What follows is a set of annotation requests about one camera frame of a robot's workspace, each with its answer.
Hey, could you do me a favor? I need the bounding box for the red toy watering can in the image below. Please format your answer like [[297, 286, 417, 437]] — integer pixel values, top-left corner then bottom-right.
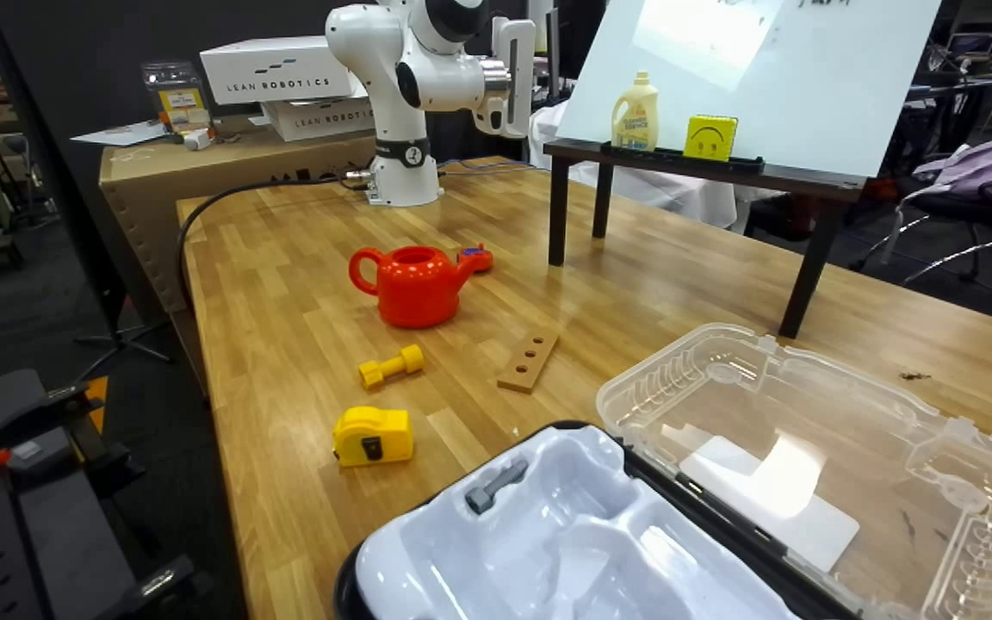
[[348, 245, 493, 329]]

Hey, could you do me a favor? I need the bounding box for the yellow toy tape measure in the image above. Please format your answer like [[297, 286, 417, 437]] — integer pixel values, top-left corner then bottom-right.
[[329, 407, 417, 467]]

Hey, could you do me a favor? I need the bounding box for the cardboard box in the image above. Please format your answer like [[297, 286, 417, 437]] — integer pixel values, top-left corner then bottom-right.
[[95, 131, 371, 329]]

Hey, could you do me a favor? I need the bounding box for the yellow detergent bottle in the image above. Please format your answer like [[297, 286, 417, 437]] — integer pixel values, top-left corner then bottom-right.
[[608, 72, 658, 150]]

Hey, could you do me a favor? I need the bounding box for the yellow smiley block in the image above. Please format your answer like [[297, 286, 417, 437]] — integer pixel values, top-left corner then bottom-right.
[[684, 113, 736, 161]]

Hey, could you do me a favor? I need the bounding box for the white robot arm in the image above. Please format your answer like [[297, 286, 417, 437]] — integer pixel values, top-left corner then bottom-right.
[[322, 0, 533, 207]]

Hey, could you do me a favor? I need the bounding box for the wooden plank with holes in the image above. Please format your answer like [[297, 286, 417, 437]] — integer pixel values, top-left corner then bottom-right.
[[495, 335, 558, 391]]

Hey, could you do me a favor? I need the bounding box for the yellow toy bolt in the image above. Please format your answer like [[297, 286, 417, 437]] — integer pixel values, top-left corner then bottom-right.
[[358, 343, 425, 390]]

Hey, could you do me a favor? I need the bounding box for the grey toy piece in case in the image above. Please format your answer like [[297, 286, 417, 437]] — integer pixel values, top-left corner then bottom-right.
[[464, 462, 526, 512]]

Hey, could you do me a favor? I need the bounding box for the black equipment cart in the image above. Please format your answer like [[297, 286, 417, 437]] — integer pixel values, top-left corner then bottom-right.
[[0, 369, 197, 620]]

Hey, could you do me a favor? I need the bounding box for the black toy tool case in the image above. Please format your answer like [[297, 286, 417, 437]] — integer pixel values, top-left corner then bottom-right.
[[333, 324, 992, 620]]

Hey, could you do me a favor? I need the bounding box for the white electronics box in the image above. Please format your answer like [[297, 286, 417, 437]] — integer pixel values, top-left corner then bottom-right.
[[198, 35, 371, 142]]

